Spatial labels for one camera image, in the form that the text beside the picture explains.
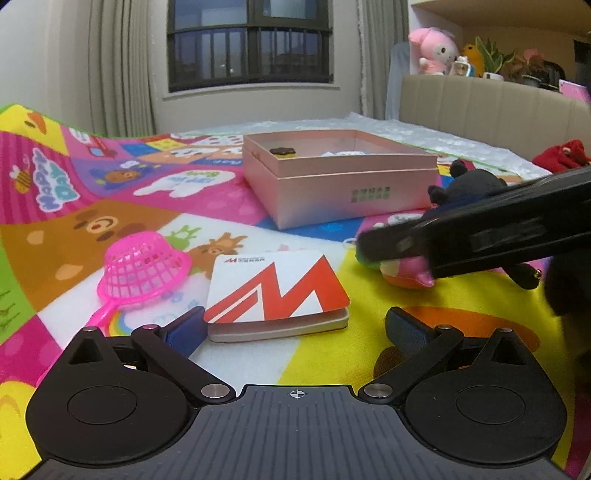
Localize grey curtain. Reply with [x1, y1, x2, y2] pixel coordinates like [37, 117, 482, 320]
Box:
[88, 1, 155, 138]

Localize black plush toy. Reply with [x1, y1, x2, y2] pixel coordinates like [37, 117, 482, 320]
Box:
[427, 158, 544, 292]

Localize yellow brown flower toy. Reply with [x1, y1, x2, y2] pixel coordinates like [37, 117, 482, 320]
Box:
[270, 147, 297, 158]

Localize pink cardboard box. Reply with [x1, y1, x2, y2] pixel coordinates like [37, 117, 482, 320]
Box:
[242, 129, 439, 230]

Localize colourful cartoon play mat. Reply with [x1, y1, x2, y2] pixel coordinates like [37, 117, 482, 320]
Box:
[1, 105, 590, 479]

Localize white red notebook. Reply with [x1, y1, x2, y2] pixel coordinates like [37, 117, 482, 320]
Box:
[204, 250, 349, 343]

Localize beige headboard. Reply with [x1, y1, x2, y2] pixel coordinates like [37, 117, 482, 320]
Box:
[399, 75, 590, 160]

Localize red plush toy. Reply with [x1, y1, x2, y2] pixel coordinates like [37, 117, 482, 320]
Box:
[532, 139, 591, 174]

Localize yellow plush toy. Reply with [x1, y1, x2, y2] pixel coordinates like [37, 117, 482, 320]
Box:
[461, 43, 484, 78]

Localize blue white packet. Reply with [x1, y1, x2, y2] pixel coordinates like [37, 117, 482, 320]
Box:
[321, 150, 370, 157]

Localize dark window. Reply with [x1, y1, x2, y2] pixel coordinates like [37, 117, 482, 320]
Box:
[166, 0, 332, 93]

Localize pink rabbit plush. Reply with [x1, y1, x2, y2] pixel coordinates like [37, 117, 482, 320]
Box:
[408, 27, 459, 75]

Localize potted green plant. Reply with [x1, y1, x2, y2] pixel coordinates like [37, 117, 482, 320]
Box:
[475, 36, 516, 79]

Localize pink plastic toy strainer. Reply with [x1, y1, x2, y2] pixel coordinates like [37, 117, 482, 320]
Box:
[34, 230, 194, 388]

